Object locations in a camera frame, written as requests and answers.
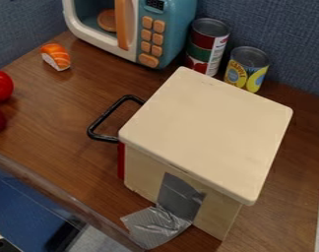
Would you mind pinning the red and green can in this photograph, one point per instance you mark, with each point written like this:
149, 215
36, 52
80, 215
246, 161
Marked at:
208, 46

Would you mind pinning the red toy tomato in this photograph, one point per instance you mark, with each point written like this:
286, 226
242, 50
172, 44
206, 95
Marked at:
0, 86

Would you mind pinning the toy microwave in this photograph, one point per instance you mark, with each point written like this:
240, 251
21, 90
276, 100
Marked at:
166, 19

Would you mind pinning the cabinet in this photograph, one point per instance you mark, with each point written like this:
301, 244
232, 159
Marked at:
210, 131

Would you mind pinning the yellow and blue can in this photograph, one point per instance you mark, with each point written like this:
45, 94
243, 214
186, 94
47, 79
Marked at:
245, 70

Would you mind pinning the grey tape strip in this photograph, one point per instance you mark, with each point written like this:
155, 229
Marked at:
166, 213

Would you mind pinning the toy salmon sushi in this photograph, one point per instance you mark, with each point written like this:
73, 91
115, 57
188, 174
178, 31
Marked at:
56, 56

